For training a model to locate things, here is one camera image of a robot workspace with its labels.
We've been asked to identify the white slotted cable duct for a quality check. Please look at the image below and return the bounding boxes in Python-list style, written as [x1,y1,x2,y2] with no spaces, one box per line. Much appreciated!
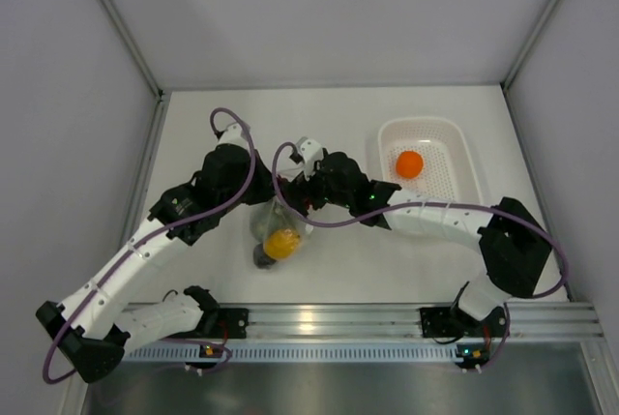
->
[123,341,487,364]

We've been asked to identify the fake dark plum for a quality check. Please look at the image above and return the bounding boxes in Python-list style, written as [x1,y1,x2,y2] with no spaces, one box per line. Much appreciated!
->
[252,244,278,270]

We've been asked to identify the white perforated plastic basket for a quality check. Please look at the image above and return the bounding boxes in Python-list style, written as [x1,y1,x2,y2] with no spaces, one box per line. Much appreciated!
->
[377,117,482,204]

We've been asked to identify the right aluminium corner post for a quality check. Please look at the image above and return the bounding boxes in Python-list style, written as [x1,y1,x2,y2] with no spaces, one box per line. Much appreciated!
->
[501,0,564,92]

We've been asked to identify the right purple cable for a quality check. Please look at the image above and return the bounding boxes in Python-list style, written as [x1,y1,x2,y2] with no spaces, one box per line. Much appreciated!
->
[272,142,571,377]

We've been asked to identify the left aluminium side rail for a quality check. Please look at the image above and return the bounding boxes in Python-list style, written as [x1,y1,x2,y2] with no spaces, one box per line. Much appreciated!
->
[118,91,170,253]

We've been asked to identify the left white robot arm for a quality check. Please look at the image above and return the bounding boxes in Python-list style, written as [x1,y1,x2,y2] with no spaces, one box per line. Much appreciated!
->
[36,144,275,383]

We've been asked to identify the fake orange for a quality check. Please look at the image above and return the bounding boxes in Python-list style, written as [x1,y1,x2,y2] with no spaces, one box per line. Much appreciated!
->
[395,150,425,179]

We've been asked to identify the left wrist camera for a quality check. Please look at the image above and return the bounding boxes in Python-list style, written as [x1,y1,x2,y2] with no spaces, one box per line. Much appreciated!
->
[218,123,250,150]

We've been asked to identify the aluminium corner post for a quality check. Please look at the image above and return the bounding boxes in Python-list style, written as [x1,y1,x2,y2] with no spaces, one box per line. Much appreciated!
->
[501,0,564,92]
[97,0,163,98]

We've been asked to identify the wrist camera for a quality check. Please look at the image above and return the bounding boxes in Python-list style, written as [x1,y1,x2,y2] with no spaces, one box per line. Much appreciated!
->
[218,123,250,150]
[289,136,326,180]

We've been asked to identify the fake green melon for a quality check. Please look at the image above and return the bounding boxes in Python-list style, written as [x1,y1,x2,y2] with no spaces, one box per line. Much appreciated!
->
[250,204,291,242]

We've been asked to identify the aluminium front rail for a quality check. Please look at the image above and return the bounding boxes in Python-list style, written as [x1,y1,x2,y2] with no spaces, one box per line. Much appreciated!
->
[238,302,604,342]

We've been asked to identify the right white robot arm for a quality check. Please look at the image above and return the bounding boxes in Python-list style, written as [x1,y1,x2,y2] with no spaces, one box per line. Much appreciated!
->
[281,147,551,335]

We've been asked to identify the polka dot zip bag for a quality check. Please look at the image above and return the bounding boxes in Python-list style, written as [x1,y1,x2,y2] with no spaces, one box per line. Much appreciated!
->
[250,195,314,270]

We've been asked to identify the fake yellow lemon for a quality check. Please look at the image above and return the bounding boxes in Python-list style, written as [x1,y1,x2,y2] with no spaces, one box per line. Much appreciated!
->
[263,228,302,261]

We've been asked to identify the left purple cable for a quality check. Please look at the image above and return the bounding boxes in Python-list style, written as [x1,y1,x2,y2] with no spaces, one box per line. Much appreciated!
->
[42,107,256,384]

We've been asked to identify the purple cable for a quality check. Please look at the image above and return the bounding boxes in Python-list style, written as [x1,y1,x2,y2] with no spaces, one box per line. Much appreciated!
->
[42,107,256,384]
[272,142,571,377]

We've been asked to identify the left aluminium corner post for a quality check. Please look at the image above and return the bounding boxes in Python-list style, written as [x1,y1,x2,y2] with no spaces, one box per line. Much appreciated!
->
[97,0,163,98]

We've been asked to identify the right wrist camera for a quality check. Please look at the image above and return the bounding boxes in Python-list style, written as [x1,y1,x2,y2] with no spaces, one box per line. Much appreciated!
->
[289,136,326,180]

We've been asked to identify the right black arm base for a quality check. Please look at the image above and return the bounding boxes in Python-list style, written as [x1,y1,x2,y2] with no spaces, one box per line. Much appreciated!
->
[420,306,507,339]

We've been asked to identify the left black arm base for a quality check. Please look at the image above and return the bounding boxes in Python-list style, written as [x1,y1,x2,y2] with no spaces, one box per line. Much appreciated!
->
[168,308,249,341]

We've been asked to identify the fake red grapes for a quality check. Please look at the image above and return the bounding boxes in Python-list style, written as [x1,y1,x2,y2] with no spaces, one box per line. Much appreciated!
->
[281,180,310,215]

